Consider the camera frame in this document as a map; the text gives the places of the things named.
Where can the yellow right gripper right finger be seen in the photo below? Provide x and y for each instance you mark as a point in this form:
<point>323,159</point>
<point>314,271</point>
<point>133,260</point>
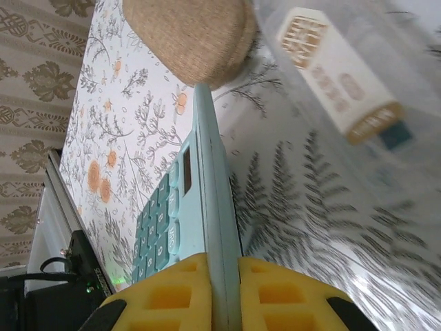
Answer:
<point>286,303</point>

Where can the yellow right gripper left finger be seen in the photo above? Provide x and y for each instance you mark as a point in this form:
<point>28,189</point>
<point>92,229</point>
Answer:
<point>155,300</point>

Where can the teal calculator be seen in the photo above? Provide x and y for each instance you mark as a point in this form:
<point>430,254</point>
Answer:
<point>213,207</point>

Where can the beige eraser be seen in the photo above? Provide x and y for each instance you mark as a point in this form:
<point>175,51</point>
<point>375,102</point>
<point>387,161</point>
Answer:
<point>327,76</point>

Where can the brown burlap pouch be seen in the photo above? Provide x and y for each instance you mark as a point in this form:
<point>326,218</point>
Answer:
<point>193,34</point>

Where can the small white tube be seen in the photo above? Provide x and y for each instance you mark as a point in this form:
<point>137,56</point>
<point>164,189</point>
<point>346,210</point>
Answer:
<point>396,51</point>

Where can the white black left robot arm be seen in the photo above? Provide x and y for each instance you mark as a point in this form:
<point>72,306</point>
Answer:
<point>51,303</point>

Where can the aluminium table side rail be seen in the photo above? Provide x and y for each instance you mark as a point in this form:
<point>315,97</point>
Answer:
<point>62,193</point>

